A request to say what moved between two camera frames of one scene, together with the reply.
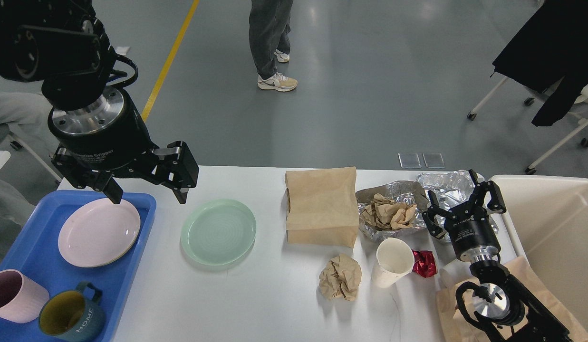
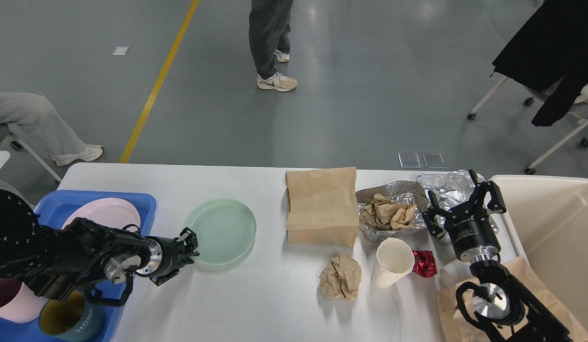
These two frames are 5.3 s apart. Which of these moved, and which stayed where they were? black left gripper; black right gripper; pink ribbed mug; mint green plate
Moved: black left gripper
Stayed: pink ribbed mug; mint green plate; black right gripper
